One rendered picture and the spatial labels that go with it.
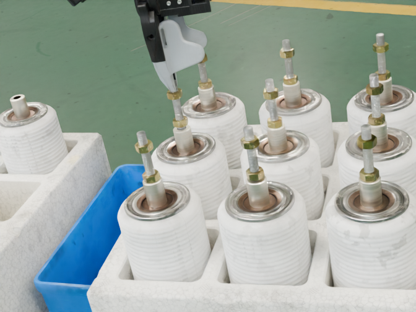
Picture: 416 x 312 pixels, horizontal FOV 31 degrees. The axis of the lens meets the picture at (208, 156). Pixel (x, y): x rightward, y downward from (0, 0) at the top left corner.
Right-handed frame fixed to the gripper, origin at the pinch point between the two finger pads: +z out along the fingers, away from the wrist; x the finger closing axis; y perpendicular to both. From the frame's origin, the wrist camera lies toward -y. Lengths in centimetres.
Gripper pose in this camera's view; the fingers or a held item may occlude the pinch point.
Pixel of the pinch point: (166, 79)
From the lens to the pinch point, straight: 89.6
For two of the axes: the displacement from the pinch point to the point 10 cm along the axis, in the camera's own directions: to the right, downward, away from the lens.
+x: 0.6, -5.0, 8.6
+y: 9.8, -1.1, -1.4
